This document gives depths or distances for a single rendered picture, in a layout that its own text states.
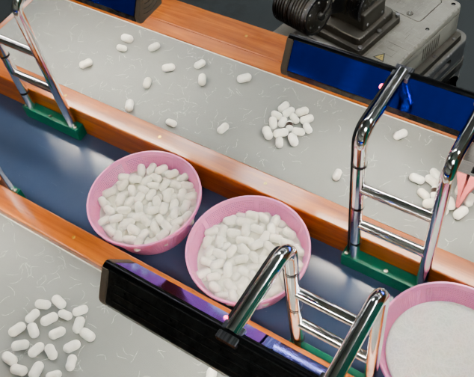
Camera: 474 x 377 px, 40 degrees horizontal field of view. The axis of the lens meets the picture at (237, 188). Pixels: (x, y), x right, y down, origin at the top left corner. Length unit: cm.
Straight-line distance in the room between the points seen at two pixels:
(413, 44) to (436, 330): 112
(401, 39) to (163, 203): 106
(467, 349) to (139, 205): 76
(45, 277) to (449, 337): 85
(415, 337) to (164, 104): 85
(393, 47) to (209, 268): 109
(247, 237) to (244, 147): 25
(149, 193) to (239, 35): 54
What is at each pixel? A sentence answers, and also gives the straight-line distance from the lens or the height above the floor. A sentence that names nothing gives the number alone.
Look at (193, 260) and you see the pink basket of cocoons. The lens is 140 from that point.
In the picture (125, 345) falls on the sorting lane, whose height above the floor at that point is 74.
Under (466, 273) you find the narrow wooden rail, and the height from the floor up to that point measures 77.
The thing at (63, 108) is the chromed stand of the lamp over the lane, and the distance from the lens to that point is 171.
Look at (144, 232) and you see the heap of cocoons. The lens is 146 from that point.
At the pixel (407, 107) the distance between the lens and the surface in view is 119.
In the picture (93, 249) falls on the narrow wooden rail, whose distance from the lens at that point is 145.
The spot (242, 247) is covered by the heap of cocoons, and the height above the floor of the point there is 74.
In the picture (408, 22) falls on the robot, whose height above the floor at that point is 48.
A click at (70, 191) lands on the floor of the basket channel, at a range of 168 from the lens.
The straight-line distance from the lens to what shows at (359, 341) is 89.
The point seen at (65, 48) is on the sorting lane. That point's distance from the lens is 196.
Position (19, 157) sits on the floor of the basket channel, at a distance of 181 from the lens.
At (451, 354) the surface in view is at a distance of 132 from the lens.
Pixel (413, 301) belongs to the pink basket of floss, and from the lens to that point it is 135.
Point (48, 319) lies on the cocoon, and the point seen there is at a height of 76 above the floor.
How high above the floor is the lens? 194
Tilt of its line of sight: 54 degrees down
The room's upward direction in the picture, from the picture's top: 11 degrees counter-clockwise
